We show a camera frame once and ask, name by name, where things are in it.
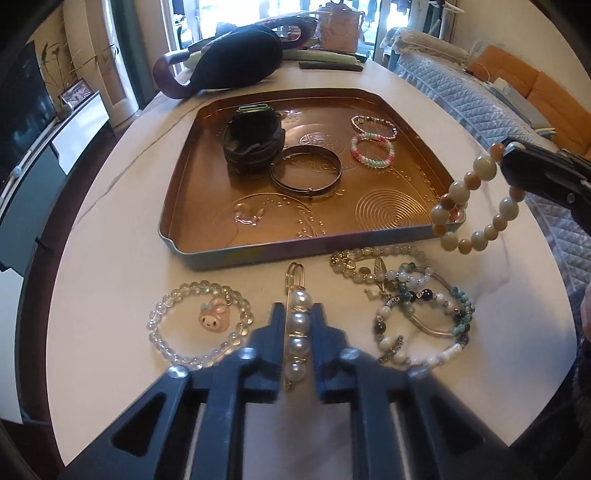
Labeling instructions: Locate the white dark bead bracelet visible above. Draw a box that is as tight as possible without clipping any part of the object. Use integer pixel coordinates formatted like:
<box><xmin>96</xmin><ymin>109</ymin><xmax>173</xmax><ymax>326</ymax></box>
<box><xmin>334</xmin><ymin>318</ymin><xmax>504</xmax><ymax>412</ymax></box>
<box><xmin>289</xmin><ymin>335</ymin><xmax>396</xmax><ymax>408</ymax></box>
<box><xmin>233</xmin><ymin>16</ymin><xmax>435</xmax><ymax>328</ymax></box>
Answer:
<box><xmin>373</xmin><ymin>295</ymin><xmax>472</xmax><ymax>370</ymax></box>

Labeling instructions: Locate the bamboo plant in vase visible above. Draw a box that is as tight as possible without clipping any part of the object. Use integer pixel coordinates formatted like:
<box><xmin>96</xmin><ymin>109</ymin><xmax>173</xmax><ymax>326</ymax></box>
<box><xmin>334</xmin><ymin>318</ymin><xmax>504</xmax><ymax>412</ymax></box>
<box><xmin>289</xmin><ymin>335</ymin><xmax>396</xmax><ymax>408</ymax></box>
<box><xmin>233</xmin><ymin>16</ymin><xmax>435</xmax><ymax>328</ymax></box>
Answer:
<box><xmin>39</xmin><ymin>39</ymin><xmax>121</xmax><ymax>95</ymax></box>

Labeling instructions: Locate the thin metal bangle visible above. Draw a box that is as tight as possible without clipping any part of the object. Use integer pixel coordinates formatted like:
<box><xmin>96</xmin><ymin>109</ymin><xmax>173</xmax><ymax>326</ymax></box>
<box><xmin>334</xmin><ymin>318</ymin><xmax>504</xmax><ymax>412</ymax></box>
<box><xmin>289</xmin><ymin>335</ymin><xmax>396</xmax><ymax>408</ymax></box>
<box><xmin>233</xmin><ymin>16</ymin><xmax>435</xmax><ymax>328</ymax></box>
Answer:
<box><xmin>270</xmin><ymin>145</ymin><xmax>343</xmax><ymax>200</ymax></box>

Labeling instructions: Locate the clear bead bracelet pig charm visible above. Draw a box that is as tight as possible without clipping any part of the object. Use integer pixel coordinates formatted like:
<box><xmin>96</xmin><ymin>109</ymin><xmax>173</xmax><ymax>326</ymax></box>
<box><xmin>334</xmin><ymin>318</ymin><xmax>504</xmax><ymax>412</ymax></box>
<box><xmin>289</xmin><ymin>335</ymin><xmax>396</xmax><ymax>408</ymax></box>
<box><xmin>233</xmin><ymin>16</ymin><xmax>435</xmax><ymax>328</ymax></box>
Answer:
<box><xmin>148</xmin><ymin>282</ymin><xmax>254</xmax><ymax>369</ymax></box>

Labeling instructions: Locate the white standing air conditioner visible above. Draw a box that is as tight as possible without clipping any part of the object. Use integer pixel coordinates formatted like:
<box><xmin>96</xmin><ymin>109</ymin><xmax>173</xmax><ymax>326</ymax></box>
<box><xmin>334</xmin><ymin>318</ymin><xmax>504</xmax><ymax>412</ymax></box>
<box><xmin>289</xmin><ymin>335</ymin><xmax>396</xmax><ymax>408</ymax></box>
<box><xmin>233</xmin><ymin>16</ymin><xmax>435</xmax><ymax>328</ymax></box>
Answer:
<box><xmin>99</xmin><ymin>0</ymin><xmax>139</xmax><ymax>125</ymax></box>

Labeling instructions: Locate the orange sofa cushion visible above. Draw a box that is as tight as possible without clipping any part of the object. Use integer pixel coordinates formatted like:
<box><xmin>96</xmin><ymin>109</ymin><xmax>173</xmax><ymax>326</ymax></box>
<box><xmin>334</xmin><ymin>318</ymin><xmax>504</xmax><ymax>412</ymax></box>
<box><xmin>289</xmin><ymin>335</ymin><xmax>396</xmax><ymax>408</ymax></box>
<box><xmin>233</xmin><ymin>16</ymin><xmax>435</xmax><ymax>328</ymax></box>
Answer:
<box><xmin>475</xmin><ymin>45</ymin><xmax>541</xmax><ymax>86</ymax></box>
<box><xmin>526</xmin><ymin>74</ymin><xmax>591</xmax><ymax>139</ymax></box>

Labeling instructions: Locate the pink green bead bracelet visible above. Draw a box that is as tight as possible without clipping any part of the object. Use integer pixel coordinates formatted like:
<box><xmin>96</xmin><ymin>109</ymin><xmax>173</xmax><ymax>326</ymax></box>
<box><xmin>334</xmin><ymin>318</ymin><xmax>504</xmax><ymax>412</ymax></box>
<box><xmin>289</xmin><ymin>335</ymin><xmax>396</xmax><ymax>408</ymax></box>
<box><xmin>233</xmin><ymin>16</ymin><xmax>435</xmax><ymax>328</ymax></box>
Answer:
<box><xmin>349</xmin><ymin>134</ymin><xmax>395</xmax><ymax>169</ymax></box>

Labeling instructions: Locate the small multicolour bead bracelet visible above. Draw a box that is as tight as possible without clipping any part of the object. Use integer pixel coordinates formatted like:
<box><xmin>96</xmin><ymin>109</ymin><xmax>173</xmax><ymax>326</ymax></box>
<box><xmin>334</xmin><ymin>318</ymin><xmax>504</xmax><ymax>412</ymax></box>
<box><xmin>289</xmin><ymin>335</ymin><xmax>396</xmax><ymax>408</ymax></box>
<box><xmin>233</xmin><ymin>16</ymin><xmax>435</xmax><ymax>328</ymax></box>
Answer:
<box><xmin>351</xmin><ymin>114</ymin><xmax>399</xmax><ymax>140</ymax></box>

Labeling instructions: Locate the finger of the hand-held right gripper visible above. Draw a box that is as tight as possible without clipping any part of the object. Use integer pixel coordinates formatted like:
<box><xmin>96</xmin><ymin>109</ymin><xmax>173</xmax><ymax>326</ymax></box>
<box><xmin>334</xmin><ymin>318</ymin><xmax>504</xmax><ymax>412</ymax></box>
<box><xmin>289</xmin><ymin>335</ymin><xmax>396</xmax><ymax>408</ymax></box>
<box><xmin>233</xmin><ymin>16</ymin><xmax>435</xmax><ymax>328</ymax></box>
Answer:
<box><xmin>501</xmin><ymin>154</ymin><xmax>591</xmax><ymax>219</ymax></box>
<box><xmin>505</xmin><ymin>137</ymin><xmax>591</xmax><ymax>168</ymax></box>

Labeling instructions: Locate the copper metal tray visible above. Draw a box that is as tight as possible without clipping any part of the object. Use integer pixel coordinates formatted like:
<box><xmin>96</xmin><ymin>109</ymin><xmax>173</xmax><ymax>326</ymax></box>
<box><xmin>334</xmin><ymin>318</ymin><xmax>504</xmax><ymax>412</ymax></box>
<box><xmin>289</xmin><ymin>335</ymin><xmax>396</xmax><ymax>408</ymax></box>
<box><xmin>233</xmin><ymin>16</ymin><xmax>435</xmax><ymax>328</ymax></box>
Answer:
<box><xmin>158</xmin><ymin>88</ymin><xmax>467</xmax><ymax>271</ymax></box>

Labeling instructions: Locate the sofa with quilted cover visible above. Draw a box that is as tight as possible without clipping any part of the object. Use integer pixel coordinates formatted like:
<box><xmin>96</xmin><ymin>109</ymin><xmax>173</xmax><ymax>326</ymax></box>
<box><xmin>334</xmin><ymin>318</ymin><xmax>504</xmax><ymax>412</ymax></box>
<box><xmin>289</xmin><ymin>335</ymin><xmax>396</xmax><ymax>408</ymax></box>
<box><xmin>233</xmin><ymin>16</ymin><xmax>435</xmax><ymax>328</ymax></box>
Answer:
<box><xmin>381</xmin><ymin>25</ymin><xmax>591</xmax><ymax>296</ymax></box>

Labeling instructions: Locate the flat screen television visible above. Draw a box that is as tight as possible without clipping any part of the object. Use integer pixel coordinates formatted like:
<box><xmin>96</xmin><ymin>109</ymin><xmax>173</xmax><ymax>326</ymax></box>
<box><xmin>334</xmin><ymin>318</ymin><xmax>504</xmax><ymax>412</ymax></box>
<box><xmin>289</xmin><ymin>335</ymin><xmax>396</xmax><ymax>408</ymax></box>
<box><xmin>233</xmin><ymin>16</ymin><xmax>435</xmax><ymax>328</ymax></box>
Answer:
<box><xmin>0</xmin><ymin>39</ymin><xmax>58</xmax><ymax>185</ymax></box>

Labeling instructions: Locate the white pole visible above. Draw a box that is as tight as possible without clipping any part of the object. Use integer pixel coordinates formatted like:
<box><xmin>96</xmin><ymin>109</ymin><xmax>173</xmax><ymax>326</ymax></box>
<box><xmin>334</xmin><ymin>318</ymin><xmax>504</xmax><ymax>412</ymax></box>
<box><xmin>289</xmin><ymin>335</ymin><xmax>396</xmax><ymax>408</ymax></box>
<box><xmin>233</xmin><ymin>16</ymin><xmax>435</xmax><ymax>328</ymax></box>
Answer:
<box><xmin>11</xmin><ymin>138</ymin><xmax>47</xmax><ymax>178</ymax></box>

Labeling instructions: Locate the cream bead bracelet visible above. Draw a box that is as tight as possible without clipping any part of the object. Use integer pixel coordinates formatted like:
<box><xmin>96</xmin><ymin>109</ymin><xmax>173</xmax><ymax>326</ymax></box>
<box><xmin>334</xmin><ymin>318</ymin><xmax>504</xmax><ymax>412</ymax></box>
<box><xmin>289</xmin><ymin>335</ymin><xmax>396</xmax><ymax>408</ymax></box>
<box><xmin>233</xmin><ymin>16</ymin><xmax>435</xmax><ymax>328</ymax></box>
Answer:
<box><xmin>430</xmin><ymin>143</ymin><xmax>525</xmax><ymax>254</ymax></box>

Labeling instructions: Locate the pale green bead bracelet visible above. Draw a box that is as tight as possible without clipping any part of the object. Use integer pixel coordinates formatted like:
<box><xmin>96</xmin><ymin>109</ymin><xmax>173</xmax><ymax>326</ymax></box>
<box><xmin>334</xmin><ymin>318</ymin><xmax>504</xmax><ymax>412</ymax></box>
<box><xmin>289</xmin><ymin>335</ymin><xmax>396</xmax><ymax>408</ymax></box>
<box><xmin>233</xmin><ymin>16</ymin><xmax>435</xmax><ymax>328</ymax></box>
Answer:
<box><xmin>330</xmin><ymin>247</ymin><xmax>432</xmax><ymax>284</ymax></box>

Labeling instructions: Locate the dark green wrist watch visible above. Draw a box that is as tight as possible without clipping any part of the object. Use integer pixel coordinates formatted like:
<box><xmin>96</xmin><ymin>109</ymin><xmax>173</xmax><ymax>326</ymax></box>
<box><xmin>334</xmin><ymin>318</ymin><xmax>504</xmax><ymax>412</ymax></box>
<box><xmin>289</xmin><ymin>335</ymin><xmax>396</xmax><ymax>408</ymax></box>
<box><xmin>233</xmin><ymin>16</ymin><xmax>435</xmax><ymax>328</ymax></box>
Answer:
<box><xmin>223</xmin><ymin>104</ymin><xmax>287</xmax><ymax>175</ymax></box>

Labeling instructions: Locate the pearl safety pin brooch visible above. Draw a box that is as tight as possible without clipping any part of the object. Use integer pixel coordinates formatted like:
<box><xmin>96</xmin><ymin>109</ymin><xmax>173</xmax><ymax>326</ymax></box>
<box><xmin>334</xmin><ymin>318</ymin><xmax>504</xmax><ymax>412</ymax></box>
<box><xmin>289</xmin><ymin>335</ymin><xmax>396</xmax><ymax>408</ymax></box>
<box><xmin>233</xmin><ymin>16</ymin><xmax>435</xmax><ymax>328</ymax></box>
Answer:
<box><xmin>283</xmin><ymin>262</ymin><xmax>311</xmax><ymax>393</ymax></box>

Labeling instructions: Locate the long pale green case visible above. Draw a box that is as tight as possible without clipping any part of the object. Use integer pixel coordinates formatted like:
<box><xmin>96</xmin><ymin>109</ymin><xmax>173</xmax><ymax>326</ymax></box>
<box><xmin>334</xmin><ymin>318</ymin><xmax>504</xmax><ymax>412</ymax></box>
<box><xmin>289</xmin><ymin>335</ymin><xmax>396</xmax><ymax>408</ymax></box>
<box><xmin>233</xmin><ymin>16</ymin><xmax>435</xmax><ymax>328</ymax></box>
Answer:
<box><xmin>281</xmin><ymin>48</ymin><xmax>365</xmax><ymax>65</ymax></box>

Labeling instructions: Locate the pink gift bag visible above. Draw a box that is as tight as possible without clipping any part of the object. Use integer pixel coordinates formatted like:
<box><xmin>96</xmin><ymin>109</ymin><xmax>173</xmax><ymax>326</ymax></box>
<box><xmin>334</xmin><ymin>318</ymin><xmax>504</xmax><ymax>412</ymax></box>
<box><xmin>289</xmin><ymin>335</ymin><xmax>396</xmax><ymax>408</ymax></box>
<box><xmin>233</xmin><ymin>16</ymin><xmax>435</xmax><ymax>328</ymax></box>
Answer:
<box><xmin>316</xmin><ymin>0</ymin><xmax>361</xmax><ymax>51</ymax></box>

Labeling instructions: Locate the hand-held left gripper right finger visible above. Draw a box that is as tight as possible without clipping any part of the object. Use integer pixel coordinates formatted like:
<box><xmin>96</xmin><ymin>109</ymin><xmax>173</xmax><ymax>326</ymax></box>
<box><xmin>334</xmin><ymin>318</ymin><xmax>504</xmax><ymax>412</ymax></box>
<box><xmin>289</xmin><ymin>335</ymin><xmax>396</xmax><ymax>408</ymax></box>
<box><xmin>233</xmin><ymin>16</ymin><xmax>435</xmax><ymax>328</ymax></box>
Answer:
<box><xmin>313</xmin><ymin>302</ymin><xmax>539</xmax><ymax>480</ymax></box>

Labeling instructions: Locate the black bag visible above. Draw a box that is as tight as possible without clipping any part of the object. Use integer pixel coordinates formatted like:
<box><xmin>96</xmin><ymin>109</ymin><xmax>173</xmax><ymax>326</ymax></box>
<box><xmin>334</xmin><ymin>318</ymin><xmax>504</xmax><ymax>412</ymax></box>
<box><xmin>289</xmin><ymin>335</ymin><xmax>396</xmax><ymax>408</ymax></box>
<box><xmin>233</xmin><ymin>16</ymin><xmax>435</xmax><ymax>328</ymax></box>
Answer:
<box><xmin>191</xmin><ymin>25</ymin><xmax>283</xmax><ymax>90</ymax></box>

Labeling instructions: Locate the silver tube bracelet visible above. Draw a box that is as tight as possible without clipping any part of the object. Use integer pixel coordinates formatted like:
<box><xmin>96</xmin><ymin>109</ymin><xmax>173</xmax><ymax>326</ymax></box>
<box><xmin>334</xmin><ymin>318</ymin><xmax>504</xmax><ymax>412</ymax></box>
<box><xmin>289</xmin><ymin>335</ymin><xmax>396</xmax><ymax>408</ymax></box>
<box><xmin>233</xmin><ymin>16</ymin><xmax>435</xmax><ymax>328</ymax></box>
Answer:
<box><xmin>383</xmin><ymin>272</ymin><xmax>467</xmax><ymax>339</ymax></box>

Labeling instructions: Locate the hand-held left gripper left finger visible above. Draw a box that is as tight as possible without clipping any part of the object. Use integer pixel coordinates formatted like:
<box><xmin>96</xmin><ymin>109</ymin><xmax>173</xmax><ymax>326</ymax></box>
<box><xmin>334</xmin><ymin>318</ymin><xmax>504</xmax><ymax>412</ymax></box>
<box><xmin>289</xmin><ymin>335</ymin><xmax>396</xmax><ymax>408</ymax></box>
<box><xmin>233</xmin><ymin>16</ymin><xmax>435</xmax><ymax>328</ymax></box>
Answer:
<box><xmin>60</xmin><ymin>301</ymin><xmax>286</xmax><ymax>480</ymax></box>

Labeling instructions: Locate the teal bead bracelet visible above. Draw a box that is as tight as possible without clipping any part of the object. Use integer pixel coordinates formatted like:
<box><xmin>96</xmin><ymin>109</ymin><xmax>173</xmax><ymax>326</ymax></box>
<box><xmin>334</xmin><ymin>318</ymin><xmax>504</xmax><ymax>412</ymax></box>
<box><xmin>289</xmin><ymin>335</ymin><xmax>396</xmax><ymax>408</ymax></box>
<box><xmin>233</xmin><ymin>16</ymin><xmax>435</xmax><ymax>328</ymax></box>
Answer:
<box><xmin>392</xmin><ymin>263</ymin><xmax>476</xmax><ymax>337</ymax></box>

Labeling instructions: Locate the small photo frame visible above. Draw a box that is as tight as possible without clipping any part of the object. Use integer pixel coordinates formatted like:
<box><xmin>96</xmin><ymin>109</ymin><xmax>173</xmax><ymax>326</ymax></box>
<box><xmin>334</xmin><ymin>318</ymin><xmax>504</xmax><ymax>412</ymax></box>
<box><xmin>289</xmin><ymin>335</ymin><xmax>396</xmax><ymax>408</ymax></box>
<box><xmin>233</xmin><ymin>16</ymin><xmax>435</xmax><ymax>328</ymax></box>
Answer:
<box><xmin>59</xmin><ymin>79</ymin><xmax>93</xmax><ymax>109</ymax></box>

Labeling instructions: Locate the purple hooked umbrella handle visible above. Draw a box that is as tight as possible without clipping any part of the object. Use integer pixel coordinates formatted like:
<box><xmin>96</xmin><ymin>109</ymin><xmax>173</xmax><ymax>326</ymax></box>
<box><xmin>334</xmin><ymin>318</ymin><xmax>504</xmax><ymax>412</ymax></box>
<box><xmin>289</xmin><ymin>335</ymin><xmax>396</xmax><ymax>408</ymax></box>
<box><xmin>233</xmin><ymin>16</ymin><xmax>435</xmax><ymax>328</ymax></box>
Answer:
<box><xmin>152</xmin><ymin>51</ymin><xmax>195</xmax><ymax>100</ymax></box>
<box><xmin>277</xmin><ymin>18</ymin><xmax>317</xmax><ymax>51</ymax></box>

